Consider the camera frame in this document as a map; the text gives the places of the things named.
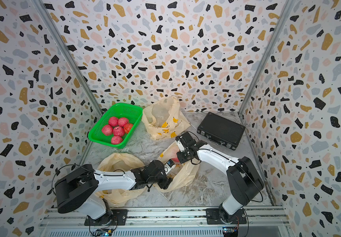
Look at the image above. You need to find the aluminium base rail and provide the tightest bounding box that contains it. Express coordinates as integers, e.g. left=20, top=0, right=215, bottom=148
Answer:
left=38, top=206, right=293, bottom=237

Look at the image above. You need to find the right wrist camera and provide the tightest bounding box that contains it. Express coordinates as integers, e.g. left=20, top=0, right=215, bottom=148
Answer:
left=176, top=139, right=185, bottom=152

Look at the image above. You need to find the beige plastic bag with apples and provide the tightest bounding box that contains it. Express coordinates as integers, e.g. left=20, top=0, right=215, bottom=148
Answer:
left=95, top=153, right=147, bottom=207

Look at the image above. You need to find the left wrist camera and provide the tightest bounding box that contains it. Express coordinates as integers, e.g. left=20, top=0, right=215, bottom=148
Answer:
left=164, top=159, right=176, bottom=176

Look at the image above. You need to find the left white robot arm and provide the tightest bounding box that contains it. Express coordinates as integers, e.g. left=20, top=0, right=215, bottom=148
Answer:
left=54, top=160, right=175, bottom=221

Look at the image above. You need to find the green plastic mesh basket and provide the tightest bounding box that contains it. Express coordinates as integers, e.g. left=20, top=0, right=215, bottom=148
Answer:
left=88, top=103, right=143, bottom=149

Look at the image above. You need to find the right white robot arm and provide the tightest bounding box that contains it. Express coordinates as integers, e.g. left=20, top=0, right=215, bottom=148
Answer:
left=175, top=132, right=264, bottom=216

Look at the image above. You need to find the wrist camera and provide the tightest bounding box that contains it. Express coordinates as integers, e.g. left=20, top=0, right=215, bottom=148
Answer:
left=164, top=159, right=176, bottom=176
left=176, top=139, right=185, bottom=152

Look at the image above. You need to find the black flat box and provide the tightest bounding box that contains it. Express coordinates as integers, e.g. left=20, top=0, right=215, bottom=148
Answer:
left=197, top=112, right=245, bottom=150

